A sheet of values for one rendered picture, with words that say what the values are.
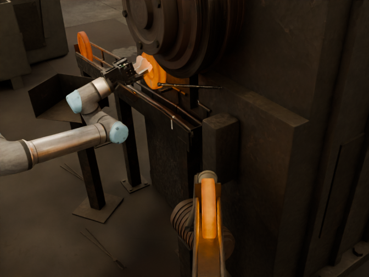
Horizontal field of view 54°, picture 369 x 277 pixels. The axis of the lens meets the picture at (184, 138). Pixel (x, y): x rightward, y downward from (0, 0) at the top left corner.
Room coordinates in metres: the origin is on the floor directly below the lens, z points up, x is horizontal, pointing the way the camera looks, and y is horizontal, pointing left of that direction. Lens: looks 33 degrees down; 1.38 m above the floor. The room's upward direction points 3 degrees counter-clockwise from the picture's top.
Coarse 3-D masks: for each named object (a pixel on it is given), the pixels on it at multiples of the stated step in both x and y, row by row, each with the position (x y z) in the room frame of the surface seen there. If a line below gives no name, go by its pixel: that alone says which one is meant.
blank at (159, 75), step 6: (144, 54) 1.38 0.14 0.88; (150, 60) 1.34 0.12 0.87; (156, 66) 1.30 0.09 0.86; (150, 72) 1.38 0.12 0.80; (156, 72) 1.30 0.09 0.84; (162, 72) 1.30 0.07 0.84; (144, 78) 1.39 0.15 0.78; (150, 78) 1.35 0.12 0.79; (156, 78) 1.30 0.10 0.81; (162, 78) 1.29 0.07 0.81; (150, 84) 1.35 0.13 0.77; (156, 84) 1.30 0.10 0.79
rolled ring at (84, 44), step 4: (80, 32) 2.11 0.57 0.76; (84, 32) 2.11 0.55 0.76; (80, 36) 2.10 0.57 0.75; (84, 36) 2.08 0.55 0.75; (80, 40) 2.16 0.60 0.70; (84, 40) 2.06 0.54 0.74; (88, 40) 2.07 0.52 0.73; (80, 44) 2.17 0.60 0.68; (84, 44) 2.05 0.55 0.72; (88, 44) 2.05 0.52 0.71; (80, 48) 2.17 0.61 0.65; (84, 48) 2.17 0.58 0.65; (88, 48) 2.04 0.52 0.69; (84, 52) 2.16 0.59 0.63; (88, 52) 2.04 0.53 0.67; (84, 56) 2.13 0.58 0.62; (88, 56) 2.04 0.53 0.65; (92, 56) 2.05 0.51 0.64; (92, 60) 2.07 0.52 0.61
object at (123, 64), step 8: (120, 64) 1.30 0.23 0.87; (128, 64) 1.28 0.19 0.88; (104, 72) 1.26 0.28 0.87; (112, 72) 1.26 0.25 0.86; (120, 72) 1.26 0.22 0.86; (128, 72) 1.28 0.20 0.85; (112, 80) 1.26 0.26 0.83; (120, 80) 1.27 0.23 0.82; (128, 80) 1.27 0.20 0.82; (112, 88) 1.23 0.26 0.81
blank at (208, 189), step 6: (204, 180) 0.72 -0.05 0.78; (210, 180) 0.72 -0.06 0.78; (204, 186) 0.69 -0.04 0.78; (210, 186) 0.69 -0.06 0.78; (204, 192) 0.67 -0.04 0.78; (210, 192) 0.67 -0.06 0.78; (204, 198) 0.66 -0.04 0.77; (210, 198) 0.66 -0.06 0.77; (204, 204) 0.65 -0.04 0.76; (210, 204) 0.65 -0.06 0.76; (204, 210) 0.64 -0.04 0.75; (210, 210) 0.64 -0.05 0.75; (204, 216) 0.63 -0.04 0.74; (210, 216) 0.63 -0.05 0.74; (204, 222) 0.62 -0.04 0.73; (210, 222) 0.62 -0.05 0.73; (204, 228) 0.62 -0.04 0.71; (210, 228) 0.62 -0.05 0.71; (204, 234) 0.62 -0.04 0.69; (210, 234) 0.62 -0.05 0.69
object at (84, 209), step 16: (48, 80) 1.56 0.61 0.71; (64, 80) 1.61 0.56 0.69; (80, 80) 1.58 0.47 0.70; (32, 96) 1.46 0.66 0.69; (48, 96) 1.54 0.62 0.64; (64, 96) 1.62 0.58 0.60; (48, 112) 1.49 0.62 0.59; (64, 112) 1.46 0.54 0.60; (80, 160) 1.45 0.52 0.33; (96, 160) 1.49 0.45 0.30; (96, 176) 1.46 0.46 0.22; (96, 192) 1.44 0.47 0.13; (80, 208) 1.46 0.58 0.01; (96, 208) 1.44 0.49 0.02; (112, 208) 1.45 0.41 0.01
